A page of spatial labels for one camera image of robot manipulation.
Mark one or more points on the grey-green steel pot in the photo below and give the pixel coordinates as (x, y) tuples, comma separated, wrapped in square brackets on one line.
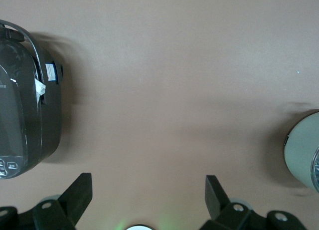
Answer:
[(301, 150)]

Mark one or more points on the brown table mat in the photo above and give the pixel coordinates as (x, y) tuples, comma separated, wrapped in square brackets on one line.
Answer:
[(159, 90)]

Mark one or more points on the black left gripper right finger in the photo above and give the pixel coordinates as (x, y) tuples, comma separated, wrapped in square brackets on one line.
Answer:
[(219, 205)]

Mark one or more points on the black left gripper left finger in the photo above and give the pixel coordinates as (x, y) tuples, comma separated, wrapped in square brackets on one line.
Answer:
[(74, 200)]

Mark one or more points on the dark grey rice cooker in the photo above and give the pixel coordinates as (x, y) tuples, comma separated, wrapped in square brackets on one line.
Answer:
[(22, 102)]

